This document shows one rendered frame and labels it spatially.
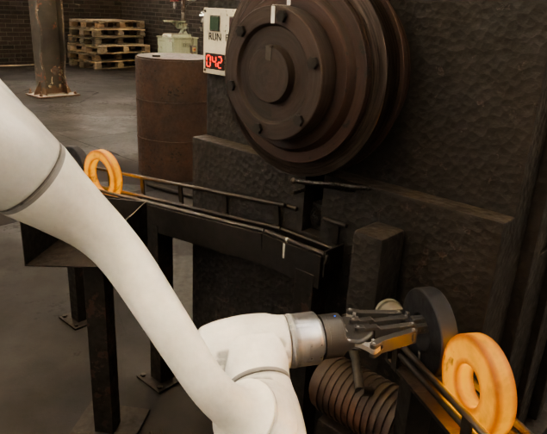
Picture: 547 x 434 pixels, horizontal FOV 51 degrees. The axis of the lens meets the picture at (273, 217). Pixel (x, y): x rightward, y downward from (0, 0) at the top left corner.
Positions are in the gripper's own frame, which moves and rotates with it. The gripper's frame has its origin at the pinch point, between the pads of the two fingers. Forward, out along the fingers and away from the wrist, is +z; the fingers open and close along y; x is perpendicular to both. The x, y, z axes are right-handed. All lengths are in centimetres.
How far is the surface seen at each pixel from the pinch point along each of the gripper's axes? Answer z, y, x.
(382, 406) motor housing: -5.0, -6.0, -22.0
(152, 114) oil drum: -43, -334, -20
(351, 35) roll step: -5, -33, 47
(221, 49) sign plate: -24, -86, 41
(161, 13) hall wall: -6, -1104, 37
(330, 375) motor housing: -12.3, -16.8, -20.9
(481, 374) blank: -1.3, 18.5, 2.6
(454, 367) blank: -1.5, 11.7, -1.0
